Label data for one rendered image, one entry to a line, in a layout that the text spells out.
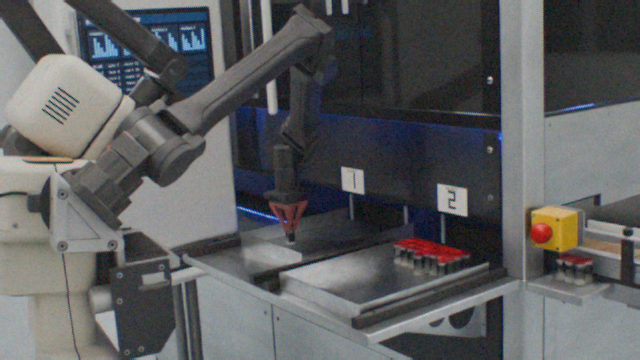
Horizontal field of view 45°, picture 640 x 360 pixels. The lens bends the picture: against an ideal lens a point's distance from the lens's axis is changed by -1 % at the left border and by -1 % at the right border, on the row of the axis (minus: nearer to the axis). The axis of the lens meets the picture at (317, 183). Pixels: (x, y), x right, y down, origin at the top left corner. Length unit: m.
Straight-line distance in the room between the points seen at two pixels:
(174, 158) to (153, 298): 0.28
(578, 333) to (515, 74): 0.62
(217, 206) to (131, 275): 1.04
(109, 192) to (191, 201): 1.14
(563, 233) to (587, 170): 0.24
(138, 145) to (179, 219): 1.11
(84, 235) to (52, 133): 0.19
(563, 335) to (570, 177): 0.35
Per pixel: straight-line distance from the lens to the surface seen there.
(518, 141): 1.56
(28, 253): 1.31
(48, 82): 1.26
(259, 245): 1.87
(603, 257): 1.63
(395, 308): 1.43
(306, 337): 2.29
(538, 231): 1.52
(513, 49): 1.55
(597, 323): 1.88
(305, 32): 1.33
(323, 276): 1.66
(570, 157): 1.68
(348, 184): 1.96
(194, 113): 1.20
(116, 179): 1.13
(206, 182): 2.28
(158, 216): 2.21
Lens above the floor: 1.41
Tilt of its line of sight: 12 degrees down
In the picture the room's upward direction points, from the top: 3 degrees counter-clockwise
